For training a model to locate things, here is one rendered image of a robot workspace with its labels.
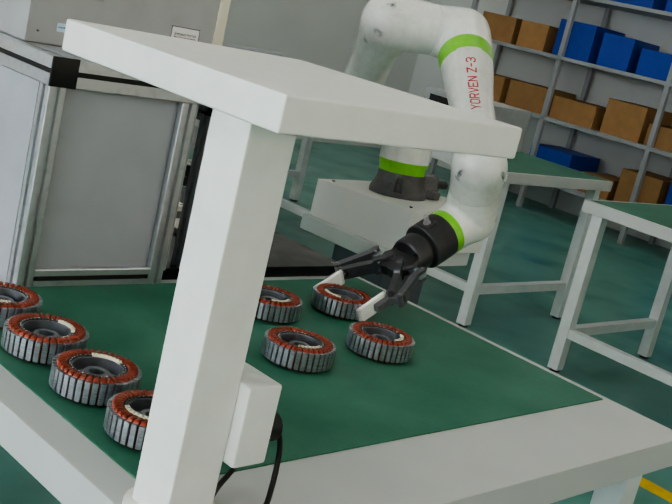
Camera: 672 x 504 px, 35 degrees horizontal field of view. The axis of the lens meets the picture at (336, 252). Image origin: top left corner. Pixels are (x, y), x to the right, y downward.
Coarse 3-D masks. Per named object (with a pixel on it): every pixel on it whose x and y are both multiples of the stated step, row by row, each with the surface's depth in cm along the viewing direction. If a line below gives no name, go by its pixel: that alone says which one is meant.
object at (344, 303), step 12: (324, 288) 193; (336, 288) 195; (348, 288) 197; (312, 300) 191; (324, 300) 188; (336, 300) 187; (348, 300) 188; (360, 300) 189; (324, 312) 189; (336, 312) 188; (348, 312) 188
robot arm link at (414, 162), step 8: (384, 152) 266; (392, 152) 264; (400, 152) 263; (408, 152) 263; (416, 152) 263; (424, 152) 264; (384, 160) 266; (392, 160) 264; (400, 160) 263; (408, 160) 263; (416, 160) 264; (424, 160) 265; (384, 168) 266; (392, 168) 265; (400, 168) 264; (408, 168) 264; (416, 168) 264; (424, 168) 266; (416, 176) 266; (424, 176) 269
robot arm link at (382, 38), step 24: (384, 0) 223; (408, 0) 224; (360, 24) 228; (384, 24) 222; (408, 24) 223; (432, 24) 224; (360, 48) 233; (384, 48) 227; (408, 48) 227; (432, 48) 226; (360, 72) 240; (384, 72) 239
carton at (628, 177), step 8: (624, 168) 821; (624, 176) 820; (632, 176) 815; (648, 176) 806; (656, 176) 819; (664, 176) 836; (624, 184) 820; (632, 184) 815; (648, 184) 806; (656, 184) 801; (664, 184) 800; (616, 192) 825; (624, 192) 820; (640, 192) 810; (648, 192) 806; (656, 192) 801; (664, 192) 804; (616, 200) 825; (624, 200) 820; (640, 200) 810; (648, 200) 806; (656, 200) 801; (664, 200) 809
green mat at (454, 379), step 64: (128, 320) 162; (256, 320) 176; (320, 320) 185; (384, 320) 194; (320, 384) 154; (384, 384) 161; (448, 384) 168; (512, 384) 175; (128, 448) 120; (320, 448) 132
